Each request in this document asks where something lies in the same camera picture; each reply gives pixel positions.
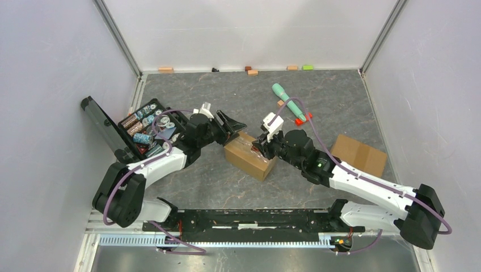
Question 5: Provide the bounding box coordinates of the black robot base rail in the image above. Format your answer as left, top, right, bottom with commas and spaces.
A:
160, 209, 365, 243

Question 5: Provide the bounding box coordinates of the black case with poker chips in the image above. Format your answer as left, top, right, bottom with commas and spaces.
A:
80, 96, 201, 185

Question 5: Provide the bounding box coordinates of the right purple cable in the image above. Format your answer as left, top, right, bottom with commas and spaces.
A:
276, 96, 453, 256

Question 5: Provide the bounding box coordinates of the tan block far left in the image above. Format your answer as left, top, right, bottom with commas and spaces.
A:
158, 67, 174, 74

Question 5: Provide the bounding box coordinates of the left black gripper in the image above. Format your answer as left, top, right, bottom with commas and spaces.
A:
197, 109, 246, 148

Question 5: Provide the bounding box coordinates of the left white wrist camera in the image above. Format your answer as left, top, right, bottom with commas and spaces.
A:
193, 102, 214, 120

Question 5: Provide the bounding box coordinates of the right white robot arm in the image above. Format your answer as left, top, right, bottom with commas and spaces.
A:
252, 130, 445, 250

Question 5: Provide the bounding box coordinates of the red box cutter knife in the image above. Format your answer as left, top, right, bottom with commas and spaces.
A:
251, 146, 264, 156

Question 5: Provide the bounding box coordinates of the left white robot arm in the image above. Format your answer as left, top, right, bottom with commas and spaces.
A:
92, 110, 247, 231

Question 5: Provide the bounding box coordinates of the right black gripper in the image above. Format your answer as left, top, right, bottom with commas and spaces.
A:
252, 127, 304, 171

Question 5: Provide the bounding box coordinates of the flat brown cardboard box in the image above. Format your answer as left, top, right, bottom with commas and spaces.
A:
331, 134, 387, 177

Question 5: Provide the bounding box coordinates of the brown cardboard express box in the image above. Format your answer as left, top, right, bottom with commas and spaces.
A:
224, 131, 278, 181

